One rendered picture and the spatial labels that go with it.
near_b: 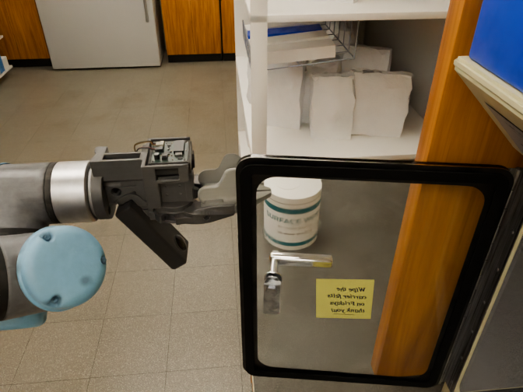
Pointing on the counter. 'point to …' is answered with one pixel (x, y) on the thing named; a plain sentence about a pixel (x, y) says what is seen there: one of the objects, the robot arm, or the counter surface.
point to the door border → (375, 181)
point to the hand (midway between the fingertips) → (261, 196)
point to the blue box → (500, 40)
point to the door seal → (376, 179)
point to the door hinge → (487, 282)
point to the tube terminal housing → (486, 313)
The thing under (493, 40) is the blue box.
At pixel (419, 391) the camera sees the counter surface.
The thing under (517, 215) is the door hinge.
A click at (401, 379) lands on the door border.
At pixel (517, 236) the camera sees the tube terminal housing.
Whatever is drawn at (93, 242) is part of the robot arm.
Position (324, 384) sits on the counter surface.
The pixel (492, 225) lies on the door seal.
